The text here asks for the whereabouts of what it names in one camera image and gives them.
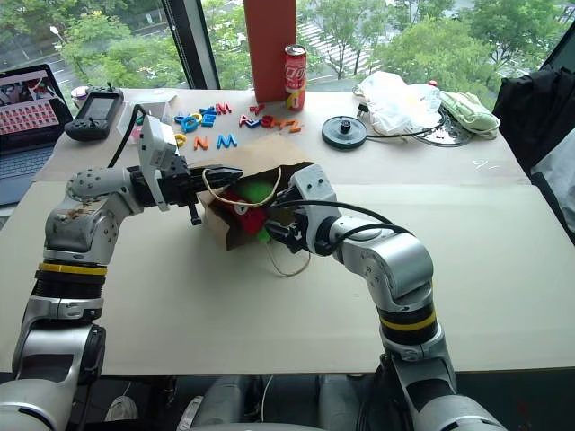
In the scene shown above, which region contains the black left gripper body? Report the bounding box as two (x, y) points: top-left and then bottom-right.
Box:
(155, 154), (202, 226)

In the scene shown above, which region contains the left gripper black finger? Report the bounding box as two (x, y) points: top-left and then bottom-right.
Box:
(190, 164), (246, 180)
(197, 176), (240, 193)

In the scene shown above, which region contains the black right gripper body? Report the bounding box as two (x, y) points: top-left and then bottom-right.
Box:
(285, 204), (326, 257)

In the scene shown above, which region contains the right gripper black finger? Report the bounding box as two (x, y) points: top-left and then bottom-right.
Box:
(264, 221), (294, 247)
(269, 187), (294, 210)

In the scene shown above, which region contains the green plush toy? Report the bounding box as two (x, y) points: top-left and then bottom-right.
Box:
(232, 178), (276, 208)

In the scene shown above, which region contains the red plush toy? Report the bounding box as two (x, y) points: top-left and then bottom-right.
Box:
(218, 190), (270, 235)

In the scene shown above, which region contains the brown paper bag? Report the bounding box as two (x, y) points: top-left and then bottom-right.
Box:
(196, 133), (316, 278)

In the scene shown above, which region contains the white plastic bag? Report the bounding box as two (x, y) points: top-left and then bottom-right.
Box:
(353, 70), (444, 136)

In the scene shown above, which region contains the black fabric bag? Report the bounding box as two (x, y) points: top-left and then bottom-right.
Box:
(491, 65), (575, 181)

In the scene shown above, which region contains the small white box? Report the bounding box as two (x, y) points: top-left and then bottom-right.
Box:
(137, 92), (180, 119)

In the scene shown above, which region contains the black round disc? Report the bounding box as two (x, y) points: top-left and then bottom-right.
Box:
(321, 114), (368, 151)

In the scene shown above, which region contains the beige paper table cover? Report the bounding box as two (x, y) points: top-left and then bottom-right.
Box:
(0, 180), (575, 377)
(34, 86), (532, 187)

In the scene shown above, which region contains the black handheld controller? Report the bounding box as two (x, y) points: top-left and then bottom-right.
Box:
(64, 84), (125, 142)

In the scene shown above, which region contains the red soda can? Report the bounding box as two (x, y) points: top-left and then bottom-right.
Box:
(283, 44), (308, 112)

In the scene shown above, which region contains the orange-red upright box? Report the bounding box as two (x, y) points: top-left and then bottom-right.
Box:
(243, 0), (298, 104)

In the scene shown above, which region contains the open laptop computer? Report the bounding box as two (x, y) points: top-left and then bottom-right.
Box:
(0, 63), (74, 207)

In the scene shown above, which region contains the silver rounded robot body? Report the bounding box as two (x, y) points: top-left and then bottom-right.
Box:
(177, 374), (388, 431)

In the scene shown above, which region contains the light green cloth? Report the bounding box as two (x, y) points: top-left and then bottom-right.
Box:
(438, 90), (501, 138)

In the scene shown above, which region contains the white shoe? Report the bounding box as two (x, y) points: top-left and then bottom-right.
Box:
(104, 393), (140, 423)

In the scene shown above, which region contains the grey chair with white cloth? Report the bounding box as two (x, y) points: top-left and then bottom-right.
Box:
(528, 128), (575, 246)

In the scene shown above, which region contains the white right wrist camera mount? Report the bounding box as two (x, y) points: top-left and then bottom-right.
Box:
(288, 163), (339, 217)

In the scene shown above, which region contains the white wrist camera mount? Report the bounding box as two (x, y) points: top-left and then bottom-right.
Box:
(137, 115), (180, 212)
(288, 163), (339, 217)

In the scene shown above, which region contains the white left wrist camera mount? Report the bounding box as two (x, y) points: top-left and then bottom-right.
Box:
(137, 115), (180, 212)

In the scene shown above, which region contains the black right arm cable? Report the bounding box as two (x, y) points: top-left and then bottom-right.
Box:
(268, 199), (413, 258)

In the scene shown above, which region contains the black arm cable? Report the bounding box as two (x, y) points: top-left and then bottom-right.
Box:
(106, 103), (148, 169)
(268, 199), (413, 258)

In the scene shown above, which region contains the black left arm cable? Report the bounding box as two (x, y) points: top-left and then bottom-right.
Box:
(106, 103), (148, 169)

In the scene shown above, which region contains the black window frame post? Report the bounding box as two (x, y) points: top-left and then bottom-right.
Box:
(160, 0), (222, 91)

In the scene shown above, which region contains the white thin cable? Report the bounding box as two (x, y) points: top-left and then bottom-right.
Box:
(365, 120), (447, 141)

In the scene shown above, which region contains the round metal wire rack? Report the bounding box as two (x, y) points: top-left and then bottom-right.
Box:
(411, 106), (473, 148)

